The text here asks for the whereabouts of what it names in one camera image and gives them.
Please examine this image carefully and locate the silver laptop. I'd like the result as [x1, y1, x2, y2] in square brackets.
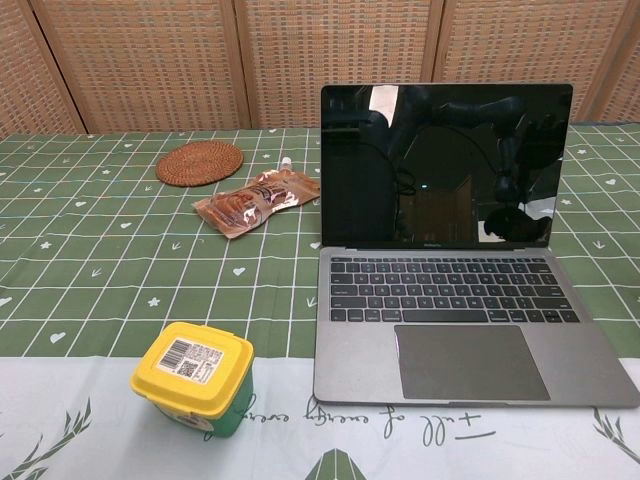
[313, 83, 640, 409]

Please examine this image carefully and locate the woven rattan cabinet door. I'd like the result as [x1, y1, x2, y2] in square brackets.
[0, 0, 87, 141]
[29, 0, 254, 135]
[419, 0, 640, 125]
[234, 0, 446, 130]

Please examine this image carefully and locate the green checked tablecloth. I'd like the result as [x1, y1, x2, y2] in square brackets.
[0, 119, 640, 480]

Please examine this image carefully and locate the brown snack spout pouch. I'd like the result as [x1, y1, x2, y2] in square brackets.
[193, 157, 322, 241]

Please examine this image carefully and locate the round woven rattan coaster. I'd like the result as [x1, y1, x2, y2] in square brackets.
[155, 140, 245, 188]

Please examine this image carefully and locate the green tub with yellow lid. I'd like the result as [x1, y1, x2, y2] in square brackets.
[130, 321, 256, 441]

